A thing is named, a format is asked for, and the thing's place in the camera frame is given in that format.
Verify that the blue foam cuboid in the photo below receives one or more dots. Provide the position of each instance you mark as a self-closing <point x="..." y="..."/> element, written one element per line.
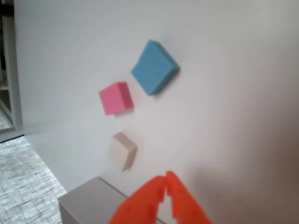
<point x="154" y="67"/>

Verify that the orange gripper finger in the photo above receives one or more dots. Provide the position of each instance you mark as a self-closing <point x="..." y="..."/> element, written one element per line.
<point x="140" y="205"/>
<point x="184" y="205"/>

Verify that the pink foam cuboid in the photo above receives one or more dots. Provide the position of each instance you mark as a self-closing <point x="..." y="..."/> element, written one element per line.
<point x="114" y="99"/>

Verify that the cream foam cuboid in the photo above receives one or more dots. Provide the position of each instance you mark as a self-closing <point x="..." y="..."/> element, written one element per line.
<point x="122" y="151"/>

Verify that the white cardboard bin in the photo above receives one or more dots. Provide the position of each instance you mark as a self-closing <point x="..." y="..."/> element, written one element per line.
<point x="88" y="200"/>

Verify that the white shelf unit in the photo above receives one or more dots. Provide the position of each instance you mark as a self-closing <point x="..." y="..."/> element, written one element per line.
<point x="11" y="81"/>

